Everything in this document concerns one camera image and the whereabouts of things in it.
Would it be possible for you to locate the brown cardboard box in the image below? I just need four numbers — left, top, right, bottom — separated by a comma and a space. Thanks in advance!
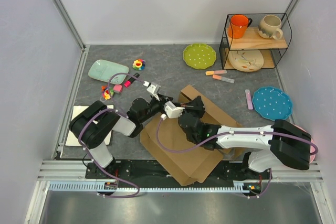
140, 85, 244, 186

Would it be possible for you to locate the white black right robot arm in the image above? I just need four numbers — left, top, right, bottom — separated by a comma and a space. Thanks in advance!
178, 96, 313, 179

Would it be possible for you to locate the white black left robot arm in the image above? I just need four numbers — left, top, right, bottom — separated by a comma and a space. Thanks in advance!
69, 94, 173, 178

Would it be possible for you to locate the pink black highlighter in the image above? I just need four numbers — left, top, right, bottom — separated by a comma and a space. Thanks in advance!
124, 73, 140, 88

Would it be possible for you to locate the pink eraser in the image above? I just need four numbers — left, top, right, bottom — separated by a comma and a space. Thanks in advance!
113, 84, 123, 94

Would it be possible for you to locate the light teal rectangular plate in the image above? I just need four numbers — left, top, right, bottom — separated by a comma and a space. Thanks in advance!
88, 59, 130, 84

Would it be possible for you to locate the rainbow flower toy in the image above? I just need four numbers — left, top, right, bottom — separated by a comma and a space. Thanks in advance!
132, 59, 145, 71

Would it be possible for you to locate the orange highlighter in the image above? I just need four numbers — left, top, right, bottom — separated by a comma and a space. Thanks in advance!
212, 74, 235, 84

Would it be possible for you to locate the purple pen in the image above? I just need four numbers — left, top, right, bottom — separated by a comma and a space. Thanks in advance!
245, 89, 253, 110

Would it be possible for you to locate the green dotted plate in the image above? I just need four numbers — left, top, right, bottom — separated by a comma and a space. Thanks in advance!
183, 43, 217, 69

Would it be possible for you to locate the beige painted plate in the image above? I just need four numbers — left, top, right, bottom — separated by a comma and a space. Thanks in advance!
228, 50, 264, 72

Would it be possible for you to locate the blue dotted plate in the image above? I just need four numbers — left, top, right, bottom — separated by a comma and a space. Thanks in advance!
252, 86, 293, 121

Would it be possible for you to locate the orange mug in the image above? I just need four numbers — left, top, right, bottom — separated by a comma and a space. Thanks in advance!
228, 14, 253, 39

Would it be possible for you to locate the beige ceramic mug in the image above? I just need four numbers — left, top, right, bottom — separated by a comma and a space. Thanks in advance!
258, 15, 283, 40

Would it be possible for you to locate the pink plate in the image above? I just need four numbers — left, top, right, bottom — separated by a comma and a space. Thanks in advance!
293, 124, 317, 164

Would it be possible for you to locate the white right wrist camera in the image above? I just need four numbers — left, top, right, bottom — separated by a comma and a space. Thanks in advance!
161, 101, 184, 120

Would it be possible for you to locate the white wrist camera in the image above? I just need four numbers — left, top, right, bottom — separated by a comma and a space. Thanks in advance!
161, 101, 184, 120
143, 81, 161, 101

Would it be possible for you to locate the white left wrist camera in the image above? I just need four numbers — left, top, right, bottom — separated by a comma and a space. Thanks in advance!
143, 81, 161, 101

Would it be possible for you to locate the grey cable duct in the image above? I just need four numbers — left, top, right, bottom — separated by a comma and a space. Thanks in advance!
49, 181, 249, 193

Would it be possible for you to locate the black wire wooden shelf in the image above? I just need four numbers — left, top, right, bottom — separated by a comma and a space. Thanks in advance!
219, 13, 292, 70

